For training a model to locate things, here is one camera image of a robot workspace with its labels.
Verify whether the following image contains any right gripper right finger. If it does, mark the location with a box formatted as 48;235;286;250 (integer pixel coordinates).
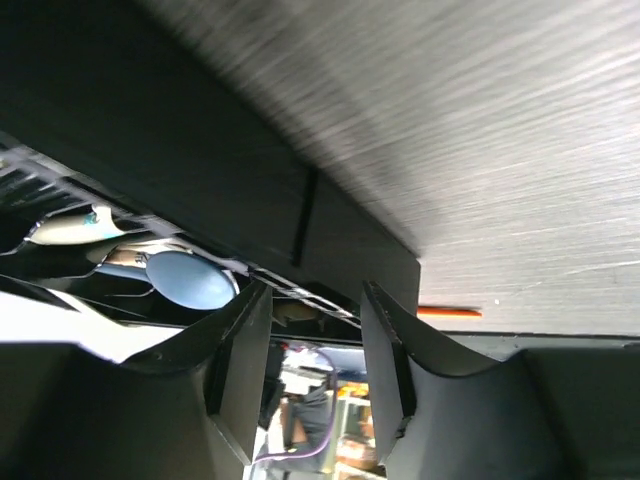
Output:
361;283;639;479

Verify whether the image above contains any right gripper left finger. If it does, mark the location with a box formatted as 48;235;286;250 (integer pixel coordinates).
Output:
1;282;272;479

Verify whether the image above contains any blue silicone spoon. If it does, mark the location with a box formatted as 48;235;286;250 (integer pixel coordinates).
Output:
97;250;239;311

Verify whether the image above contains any beige sheathed knife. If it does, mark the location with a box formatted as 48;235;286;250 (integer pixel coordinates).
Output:
26;204;125;245

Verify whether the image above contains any orange plastic utensil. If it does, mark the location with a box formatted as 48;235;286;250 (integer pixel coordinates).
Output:
417;306;482;318

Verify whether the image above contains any black utensil tray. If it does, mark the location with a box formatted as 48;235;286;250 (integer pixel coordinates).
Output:
1;1;420;344

